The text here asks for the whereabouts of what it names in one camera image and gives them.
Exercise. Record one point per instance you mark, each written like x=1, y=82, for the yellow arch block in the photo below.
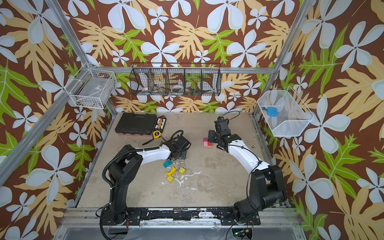
x=173, y=170

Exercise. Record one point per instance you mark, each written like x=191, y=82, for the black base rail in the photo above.
x=224, y=216

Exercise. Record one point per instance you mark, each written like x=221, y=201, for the yellow tape measure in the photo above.
x=156, y=134

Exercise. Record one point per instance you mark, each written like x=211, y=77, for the yellow cube block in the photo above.
x=170, y=179

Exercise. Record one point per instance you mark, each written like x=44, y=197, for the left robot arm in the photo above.
x=123, y=168

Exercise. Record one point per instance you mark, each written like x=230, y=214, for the black tool case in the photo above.
x=136, y=124

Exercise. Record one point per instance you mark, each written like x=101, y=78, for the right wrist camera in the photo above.
x=222, y=126

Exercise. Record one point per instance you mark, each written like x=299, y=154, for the yellow-green cube block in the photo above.
x=182, y=171

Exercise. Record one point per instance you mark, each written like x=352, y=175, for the white wire basket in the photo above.
x=91, y=87

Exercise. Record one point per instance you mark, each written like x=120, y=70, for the black wire basket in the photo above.
x=178, y=79

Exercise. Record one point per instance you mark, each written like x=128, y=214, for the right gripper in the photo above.
x=214, y=137

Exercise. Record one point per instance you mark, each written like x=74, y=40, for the teal wood block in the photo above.
x=168, y=163

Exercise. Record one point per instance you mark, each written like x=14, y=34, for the blue object in basket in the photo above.
x=271, y=111

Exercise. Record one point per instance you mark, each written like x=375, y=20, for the white mesh basket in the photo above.
x=294, y=115

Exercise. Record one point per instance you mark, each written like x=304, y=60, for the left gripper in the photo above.
x=184, y=156

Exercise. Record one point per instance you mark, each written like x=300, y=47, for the electronics board with led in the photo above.
x=242, y=234

